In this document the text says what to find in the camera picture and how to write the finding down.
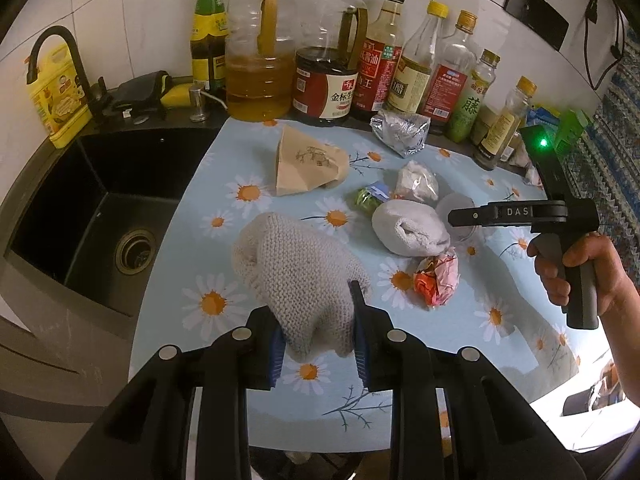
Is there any black faucet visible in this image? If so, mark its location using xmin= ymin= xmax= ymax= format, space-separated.
xmin=27 ymin=26 xmax=108 ymax=121

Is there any white rolled towel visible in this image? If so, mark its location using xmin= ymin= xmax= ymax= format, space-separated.
xmin=371 ymin=199 xmax=452 ymax=257

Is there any beige knitted hat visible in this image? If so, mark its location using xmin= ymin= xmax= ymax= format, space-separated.
xmin=231 ymin=212 xmax=373 ymax=363

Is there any metal sink drain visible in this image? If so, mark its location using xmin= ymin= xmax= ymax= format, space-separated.
xmin=115 ymin=229 xmax=158 ymax=275

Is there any small multicoloured snack packet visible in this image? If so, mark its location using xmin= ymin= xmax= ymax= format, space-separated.
xmin=355 ymin=183 xmax=396 ymax=218

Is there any red orange crumpled wrapper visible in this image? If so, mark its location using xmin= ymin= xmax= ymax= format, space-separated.
xmin=414 ymin=252 xmax=460 ymax=308

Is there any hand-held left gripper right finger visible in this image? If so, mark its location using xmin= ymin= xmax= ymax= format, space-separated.
xmin=348 ymin=280 xmax=586 ymax=480

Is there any patterned woven cloth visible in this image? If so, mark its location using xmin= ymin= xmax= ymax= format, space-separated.
xmin=565 ymin=25 xmax=640 ymax=241

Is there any clear bottle with red label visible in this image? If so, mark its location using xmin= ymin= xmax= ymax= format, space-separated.
xmin=417 ymin=10 xmax=478 ymax=133

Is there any beige label yellow cap bottle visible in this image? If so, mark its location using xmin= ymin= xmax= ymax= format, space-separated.
xmin=385 ymin=1 xmax=448 ymax=116

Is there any small yellow cap oil bottle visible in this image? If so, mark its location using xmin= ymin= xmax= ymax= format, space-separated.
xmin=472 ymin=76 xmax=538 ymax=171

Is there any white crumpled plastic bag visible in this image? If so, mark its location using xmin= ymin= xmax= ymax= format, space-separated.
xmin=392 ymin=160 xmax=440 ymax=203

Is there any silver foil packet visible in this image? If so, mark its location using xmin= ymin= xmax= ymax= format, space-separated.
xmin=370 ymin=109 xmax=431 ymax=158

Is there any brown paper bag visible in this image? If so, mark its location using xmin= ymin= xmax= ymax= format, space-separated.
xmin=275 ymin=124 xmax=351 ymax=197

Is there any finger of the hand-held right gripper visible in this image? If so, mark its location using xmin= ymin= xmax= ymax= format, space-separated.
xmin=447 ymin=202 xmax=493 ymax=229

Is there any yellow detergent bottle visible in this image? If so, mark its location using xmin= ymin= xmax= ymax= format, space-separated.
xmin=27 ymin=42 xmax=93 ymax=149

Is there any black wall socket panel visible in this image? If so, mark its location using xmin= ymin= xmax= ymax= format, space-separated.
xmin=502 ymin=0 xmax=571 ymax=51

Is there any small white red packet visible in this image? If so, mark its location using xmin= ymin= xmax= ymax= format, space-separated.
xmin=522 ymin=162 xmax=546 ymax=188

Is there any yellow sponge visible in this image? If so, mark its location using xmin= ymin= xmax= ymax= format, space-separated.
xmin=159 ymin=84 xmax=197 ymax=108

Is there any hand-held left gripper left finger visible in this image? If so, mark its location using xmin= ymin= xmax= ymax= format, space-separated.
xmin=56 ymin=307 xmax=286 ymax=480

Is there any large clear oil jug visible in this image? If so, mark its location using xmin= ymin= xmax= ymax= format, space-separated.
xmin=224 ymin=0 xmax=297 ymax=122

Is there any blue white food packet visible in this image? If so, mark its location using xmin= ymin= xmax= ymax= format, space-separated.
xmin=527 ymin=105 xmax=561 ymax=127

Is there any red label dark cap bottle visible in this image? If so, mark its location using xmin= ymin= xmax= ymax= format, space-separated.
xmin=352 ymin=0 xmax=407 ymax=122

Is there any person's right forearm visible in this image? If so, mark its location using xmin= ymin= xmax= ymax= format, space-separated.
xmin=597 ymin=305 xmax=640 ymax=406

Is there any blue daisy print table mat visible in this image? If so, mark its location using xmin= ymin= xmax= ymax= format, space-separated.
xmin=127 ymin=117 xmax=583 ymax=453

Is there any dark cloth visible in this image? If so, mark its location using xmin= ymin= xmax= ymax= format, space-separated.
xmin=107 ymin=71 xmax=173 ymax=113

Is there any metal soap dispenser pump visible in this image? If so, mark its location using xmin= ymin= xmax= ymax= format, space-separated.
xmin=187 ymin=85 xmax=211 ymax=123

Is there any person's right hand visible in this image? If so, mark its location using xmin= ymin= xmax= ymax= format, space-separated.
xmin=526 ymin=232 xmax=640 ymax=327

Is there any green label sauce bottle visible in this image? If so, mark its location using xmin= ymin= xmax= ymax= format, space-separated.
xmin=190 ymin=0 xmax=230 ymax=96

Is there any green label oil bottle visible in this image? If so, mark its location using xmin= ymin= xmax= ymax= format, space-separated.
xmin=446 ymin=49 xmax=501 ymax=143

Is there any black kitchen sink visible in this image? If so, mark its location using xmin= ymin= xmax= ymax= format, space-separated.
xmin=5 ymin=127 xmax=223 ymax=318

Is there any black plug with cable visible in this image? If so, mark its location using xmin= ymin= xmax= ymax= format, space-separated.
xmin=585 ymin=0 xmax=628 ymax=91

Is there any green packet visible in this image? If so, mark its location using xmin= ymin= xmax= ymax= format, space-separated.
xmin=552 ymin=107 xmax=591 ymax=146

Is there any large soy sauce jug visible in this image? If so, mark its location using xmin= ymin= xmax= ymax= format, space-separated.
xmin=292 ymin=0 xmax=368 ymax=126

